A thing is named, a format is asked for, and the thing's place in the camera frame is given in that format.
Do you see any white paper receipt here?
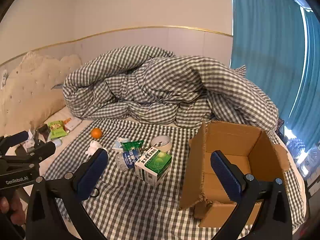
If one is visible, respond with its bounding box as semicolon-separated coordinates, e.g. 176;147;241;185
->
24;129;35;150

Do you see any grey checked sheet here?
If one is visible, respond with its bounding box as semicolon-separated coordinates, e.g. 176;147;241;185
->
45;119;307;240

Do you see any person's left hand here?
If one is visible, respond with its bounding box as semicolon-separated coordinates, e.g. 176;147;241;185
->
0;192;27;227

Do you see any white rectangular device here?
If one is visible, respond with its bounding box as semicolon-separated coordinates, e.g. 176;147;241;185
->
65;117;82;132

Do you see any cream tufted headboard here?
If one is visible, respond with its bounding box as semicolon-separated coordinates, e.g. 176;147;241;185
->
0;51;83;140

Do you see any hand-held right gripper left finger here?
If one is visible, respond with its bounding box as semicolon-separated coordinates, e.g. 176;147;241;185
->
25;148;109;240

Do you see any small white toy figure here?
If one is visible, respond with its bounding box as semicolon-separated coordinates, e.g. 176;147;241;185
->
86;141;103;157

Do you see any blue floral tissue pack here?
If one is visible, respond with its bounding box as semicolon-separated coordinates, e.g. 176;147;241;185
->
112;137;130;152

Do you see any black packet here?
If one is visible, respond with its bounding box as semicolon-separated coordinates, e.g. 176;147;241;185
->
35;124;52;140

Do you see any blue curtain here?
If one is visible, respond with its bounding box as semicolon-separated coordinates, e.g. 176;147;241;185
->
295;7;320;150
229;0;304;130

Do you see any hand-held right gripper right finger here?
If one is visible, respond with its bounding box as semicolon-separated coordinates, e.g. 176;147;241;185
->
210;150;293;240

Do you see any white tape roll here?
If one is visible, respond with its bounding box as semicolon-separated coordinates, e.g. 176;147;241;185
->
150;135;172;153

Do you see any brown cardboard box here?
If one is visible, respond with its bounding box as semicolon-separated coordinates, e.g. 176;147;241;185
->
178;121;289;228

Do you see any grey checked duvet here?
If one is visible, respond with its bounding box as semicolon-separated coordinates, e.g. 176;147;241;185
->
62;45;279;134

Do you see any green and white medicine box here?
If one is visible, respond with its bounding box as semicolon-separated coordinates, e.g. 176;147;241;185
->
134;148;172;187

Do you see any clear water bottle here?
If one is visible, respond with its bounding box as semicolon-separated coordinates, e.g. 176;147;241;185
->
115;148;140;172

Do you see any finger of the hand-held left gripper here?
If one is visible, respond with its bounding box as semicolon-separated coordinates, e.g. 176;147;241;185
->
0;131;30;153
24;141;56;161

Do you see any green snack packet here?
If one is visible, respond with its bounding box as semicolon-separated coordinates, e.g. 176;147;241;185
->
47;121;68;140

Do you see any clear plastic bag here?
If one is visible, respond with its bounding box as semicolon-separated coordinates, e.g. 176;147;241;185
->
286;132;317;178

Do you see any green foil packet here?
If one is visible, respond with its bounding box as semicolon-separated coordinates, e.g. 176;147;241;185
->
121;140;144;153

